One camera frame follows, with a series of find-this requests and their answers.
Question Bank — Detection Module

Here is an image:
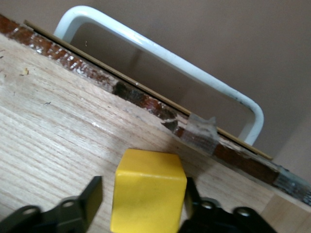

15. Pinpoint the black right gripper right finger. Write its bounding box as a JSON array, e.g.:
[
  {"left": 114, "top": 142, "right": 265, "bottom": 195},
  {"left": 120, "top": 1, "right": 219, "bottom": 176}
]
[{"left": 179, "top": 177, "right": 278, "bottom": 233}]

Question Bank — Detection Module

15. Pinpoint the clear tape strip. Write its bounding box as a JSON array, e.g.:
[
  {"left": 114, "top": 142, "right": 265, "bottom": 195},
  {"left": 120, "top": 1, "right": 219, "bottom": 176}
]
[{"left": 181, "top": 114, "right": 219, "bottom": 156}]

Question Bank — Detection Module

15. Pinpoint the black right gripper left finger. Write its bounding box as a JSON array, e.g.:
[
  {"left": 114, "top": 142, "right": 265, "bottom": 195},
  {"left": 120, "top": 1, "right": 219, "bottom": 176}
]
[{"left": 0, "top": 176, "right": 103, "bottom": 233}]

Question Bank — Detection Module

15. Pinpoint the light wooden drawer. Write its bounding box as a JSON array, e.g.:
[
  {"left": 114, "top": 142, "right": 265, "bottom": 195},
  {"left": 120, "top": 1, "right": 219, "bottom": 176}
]
[{"left": 0, "top": 13, "right": 311, "bottom": 233}]

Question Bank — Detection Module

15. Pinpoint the white metal drawer handle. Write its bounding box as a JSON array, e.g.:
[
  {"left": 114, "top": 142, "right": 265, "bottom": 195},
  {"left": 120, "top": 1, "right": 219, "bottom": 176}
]
[{"left": 53, "top": 5, "right": 265, "bottom": 147}]

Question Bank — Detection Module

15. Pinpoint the yellow wooden block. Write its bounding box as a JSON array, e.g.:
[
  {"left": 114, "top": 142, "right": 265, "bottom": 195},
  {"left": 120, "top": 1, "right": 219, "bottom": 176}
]
[{"left": 110, "top": 148, "right": 188, "bottom": 233}]

